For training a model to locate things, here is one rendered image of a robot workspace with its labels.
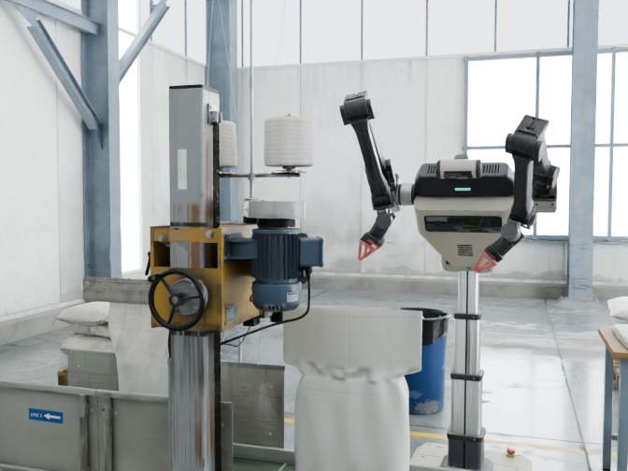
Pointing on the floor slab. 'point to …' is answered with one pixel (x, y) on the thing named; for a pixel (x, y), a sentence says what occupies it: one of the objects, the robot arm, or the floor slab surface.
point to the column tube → (183, 202)
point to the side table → (613, 348)
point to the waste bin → (436, 365)
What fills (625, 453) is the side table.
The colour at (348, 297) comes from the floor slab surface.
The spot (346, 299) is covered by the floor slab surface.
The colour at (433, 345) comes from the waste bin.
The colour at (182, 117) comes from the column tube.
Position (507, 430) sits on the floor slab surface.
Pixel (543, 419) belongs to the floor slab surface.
